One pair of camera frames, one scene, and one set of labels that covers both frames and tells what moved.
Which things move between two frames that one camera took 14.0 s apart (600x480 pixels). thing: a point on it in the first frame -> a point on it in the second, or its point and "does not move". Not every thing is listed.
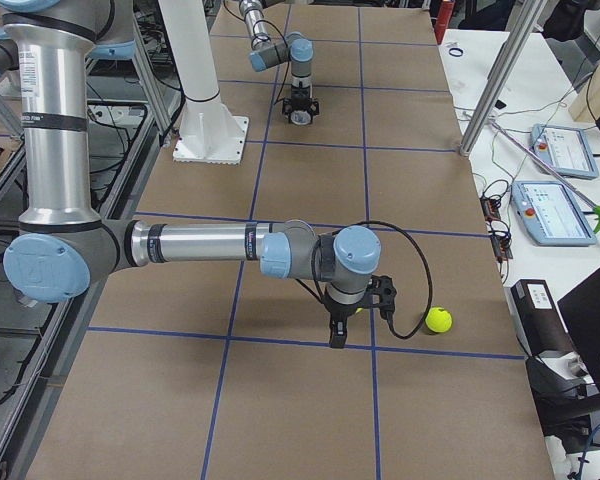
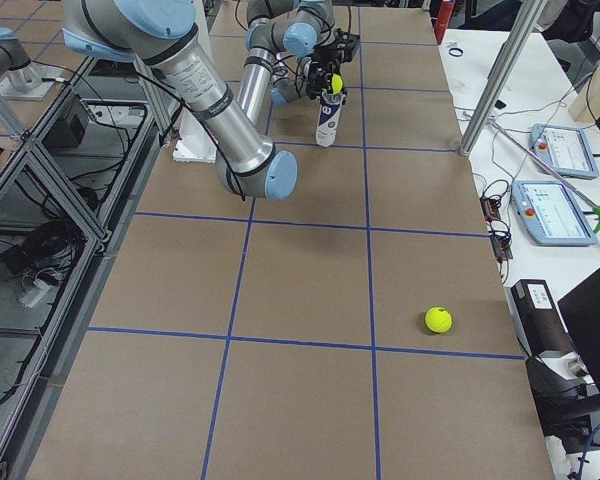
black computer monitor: [591, 313] does not move
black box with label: [540, 324] does not move
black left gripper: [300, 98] -> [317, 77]
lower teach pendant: [550, 214] does not move
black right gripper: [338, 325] -> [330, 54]
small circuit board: [490, 208] does not move
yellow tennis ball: [439, 320] does not move
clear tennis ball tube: [300, 117] -> [328, 117]
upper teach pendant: [565, 148] does not move
